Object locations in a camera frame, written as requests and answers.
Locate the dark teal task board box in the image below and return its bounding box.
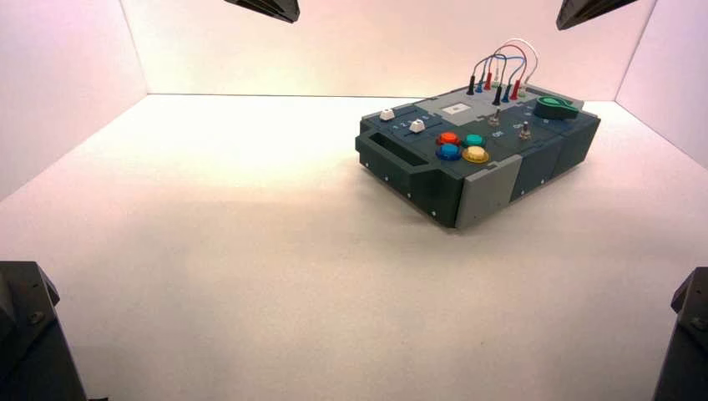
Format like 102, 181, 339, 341
355, 83, 602, 230

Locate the yellow round push button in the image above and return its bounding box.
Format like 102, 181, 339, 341
462, 145, 491, 165

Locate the black overhead lamp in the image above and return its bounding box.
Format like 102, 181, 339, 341
555, 0, 640, 31
224, 0, 301, 24

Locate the green rotary knob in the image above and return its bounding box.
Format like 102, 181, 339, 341
533, 95, 580, 121

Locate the blue cable with black plugs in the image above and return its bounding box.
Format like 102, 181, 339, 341
467, 53, 503, 107

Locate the red cable with red plugs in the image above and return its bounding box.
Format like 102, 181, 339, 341
483, 43, 532, 103

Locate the white cable with pale plugs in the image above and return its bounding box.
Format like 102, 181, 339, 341
492, 37, 540, 99

